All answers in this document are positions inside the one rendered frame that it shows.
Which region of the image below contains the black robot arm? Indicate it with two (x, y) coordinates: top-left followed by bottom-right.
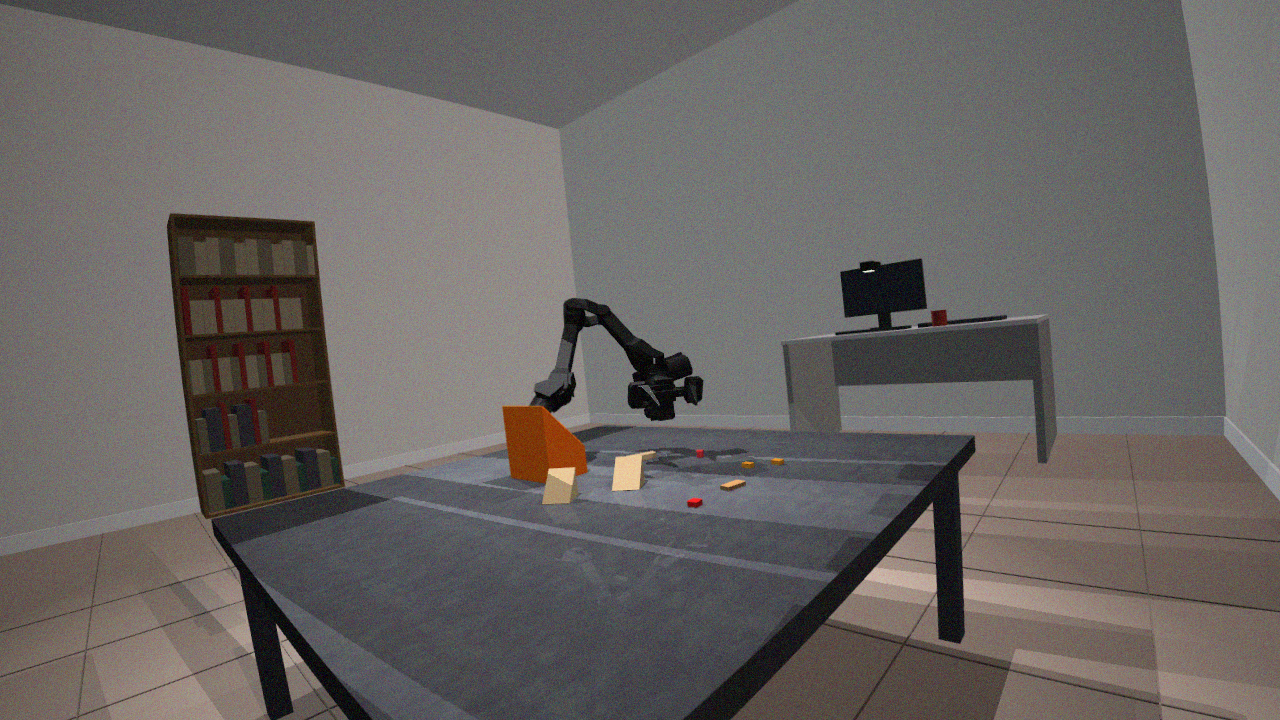
(530, 299), (692, 421)

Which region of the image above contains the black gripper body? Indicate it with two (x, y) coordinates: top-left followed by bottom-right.
(628, 372), (703, 409)

